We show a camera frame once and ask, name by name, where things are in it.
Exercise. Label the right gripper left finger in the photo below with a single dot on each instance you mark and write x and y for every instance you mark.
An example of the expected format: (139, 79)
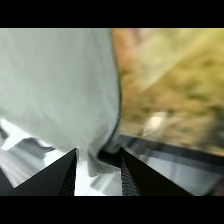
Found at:
(55, 178)

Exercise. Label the olive green shirt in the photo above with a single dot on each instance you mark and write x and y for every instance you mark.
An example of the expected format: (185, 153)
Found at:
(56, 86)

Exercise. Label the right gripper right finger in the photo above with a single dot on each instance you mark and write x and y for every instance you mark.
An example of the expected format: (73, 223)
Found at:
(146, 181)

